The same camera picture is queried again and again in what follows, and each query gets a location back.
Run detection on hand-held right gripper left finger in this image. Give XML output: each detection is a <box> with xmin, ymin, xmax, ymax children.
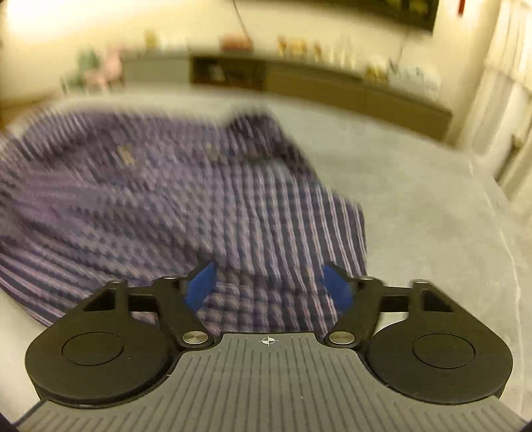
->
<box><xmin>83</xmin><ymin>262</ymin><xmax>217</xmax><ymax>349</ymax></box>

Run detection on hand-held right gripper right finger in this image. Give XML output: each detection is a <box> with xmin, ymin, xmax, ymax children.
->
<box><xmin>323</xmin><ymin>262</ymin><xmax>455</xmax><ymax>348</ymax></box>

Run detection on purple plaid shirt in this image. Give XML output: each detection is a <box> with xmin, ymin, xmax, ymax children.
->
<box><xmin>0</xmin><ymin>104</ymin><xmax>369</xmax><ymax>334</ymax></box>

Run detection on long low grey cabinet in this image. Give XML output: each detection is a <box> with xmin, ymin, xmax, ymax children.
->
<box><xmin>120</xmin><ymin>51</ymin><xmax>454</xmax><ymax>143</ymax></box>

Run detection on small yellow toys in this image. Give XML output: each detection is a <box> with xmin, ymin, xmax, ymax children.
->
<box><xmin>365</xmin><ymin>63</ymin><xmax>390</xmax><ymax>82</ymax></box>

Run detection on white plush toy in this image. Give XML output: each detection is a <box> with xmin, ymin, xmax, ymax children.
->
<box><xmin>388</xmin><ymin>61</ymin><xmax>442</xmax><ymax>101</ymax></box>

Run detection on white bottles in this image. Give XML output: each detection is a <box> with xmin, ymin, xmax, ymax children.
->
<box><xmin>328</xmin><ymin>37</ymin><xmax>355</xmax><ymax>70</ymax></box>

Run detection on pink plush toy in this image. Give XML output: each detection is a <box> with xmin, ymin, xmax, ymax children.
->
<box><xmin>85</xmin><ymin>47</ymin><xmax>126</xmax><ymax>89</ymax></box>

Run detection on red toy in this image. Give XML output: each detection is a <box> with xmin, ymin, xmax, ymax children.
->
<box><xmin>219</xmin><ymin>34</ymin><xmax>253</xmax><ymax>53</ymax></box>

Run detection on orange figurines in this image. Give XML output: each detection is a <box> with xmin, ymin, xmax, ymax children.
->
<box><xmin>276</xmin><ymin>36</ymin><xmax>309</xmax><ymax>57</ymax></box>

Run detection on green toy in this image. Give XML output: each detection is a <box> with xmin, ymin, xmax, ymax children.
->
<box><xmin>62</xmin><ymin>49</ymin><xmax>97</xmax><ymax>91</ymax></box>

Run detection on cream curtain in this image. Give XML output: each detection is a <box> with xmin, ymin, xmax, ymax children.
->
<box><xmin>455</xmin><ymin>0</ymin><xmax>532</xmax><ymax>210</ymax></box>

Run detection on thin dark wall cable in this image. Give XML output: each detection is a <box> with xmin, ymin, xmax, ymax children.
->
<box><xmin>231</xmin><ymin>0</ymin><xmax>251</xmax><ymax>43</ymax></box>

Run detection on dark framed wall picture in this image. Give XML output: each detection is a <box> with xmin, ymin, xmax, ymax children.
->
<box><xmin>291</xmin><ymin>0</ymin><xmax>441</xmax><ymax>35</ymax></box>

